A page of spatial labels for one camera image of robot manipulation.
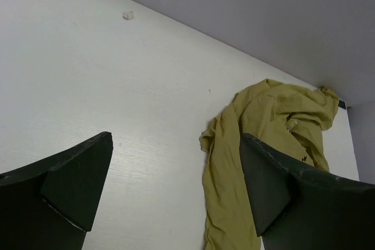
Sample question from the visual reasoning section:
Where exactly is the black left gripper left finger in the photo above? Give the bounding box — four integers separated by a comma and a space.
1, 132, 113, 249

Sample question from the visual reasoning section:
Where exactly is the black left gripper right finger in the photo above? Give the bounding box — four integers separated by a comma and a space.
240, 133, 374, 249

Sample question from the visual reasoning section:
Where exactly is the torn tape scrap on table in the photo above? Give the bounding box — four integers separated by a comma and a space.
122, 11, 134, 20

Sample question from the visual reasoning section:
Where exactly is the olive yellow zip jacket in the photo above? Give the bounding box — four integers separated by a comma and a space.
200, 79, 339, 249

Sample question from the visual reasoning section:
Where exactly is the blue label sticker right corner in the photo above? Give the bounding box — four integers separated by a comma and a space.
338, 100, 346, 109

